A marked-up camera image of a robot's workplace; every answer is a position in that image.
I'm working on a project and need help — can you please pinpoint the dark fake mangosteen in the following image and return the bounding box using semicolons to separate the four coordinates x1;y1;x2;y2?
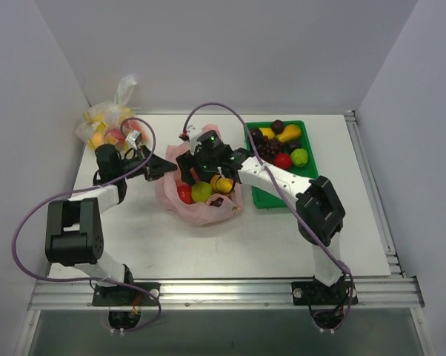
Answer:
249;128;264;145

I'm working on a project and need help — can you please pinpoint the green fake pear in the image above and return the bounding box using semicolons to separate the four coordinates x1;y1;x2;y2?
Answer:
191;182;213;202

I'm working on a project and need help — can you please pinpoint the dark red fake apple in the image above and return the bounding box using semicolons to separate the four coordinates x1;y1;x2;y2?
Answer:
209;197;224;208

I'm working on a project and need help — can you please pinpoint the clear bag of fruits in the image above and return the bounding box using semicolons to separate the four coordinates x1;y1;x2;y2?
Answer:
76;75;147;153

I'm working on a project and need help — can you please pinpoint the red fake pomegranate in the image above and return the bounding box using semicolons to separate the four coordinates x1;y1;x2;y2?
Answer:
273;152;293;171

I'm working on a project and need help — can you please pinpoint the green fake custard apple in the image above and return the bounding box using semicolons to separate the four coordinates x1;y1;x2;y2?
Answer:
290;148;309;168

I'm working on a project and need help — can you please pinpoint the pink plastic bag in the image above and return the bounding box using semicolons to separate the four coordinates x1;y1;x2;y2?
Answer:
155;123;244;228

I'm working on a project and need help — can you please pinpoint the black fake fruit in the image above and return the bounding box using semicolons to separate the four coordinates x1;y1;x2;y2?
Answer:
286;140;302;153

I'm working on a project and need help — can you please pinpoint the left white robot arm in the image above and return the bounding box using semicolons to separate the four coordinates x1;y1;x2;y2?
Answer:
45;144;177;305

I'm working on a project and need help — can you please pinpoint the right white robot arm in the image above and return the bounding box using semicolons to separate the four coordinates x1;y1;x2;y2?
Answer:
176;125;350;303

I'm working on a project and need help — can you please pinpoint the yellow fake mango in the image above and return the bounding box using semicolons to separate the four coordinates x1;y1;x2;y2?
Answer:
259;128;276;140

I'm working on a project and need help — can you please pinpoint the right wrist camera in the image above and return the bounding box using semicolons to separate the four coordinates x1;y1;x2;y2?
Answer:
179;125;204;155

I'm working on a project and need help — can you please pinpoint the dark purple fake plum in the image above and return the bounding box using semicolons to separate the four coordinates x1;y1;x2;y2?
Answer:
270;119;285;135

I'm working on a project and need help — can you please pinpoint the orange yellow fake pear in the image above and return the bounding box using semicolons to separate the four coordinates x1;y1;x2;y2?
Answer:
276;124;302;144

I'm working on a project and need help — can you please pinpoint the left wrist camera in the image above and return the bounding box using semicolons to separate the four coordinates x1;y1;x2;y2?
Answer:
126;130;142;149

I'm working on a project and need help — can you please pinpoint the green plastic tray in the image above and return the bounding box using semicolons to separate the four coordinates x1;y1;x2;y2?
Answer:
243;119;320;211

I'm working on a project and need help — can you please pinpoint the dark fake grapes bunch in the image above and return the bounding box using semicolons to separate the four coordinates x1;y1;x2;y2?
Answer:
256;136;284;163

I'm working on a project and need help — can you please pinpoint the aluminium front rail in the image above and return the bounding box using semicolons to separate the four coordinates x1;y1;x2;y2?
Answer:
29;274;425;311

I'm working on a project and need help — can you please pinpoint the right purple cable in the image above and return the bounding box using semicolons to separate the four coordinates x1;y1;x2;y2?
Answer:
182;102;359;329

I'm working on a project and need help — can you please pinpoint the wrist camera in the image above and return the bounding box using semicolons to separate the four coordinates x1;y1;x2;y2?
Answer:
126;130;142;149
179;125;204;155

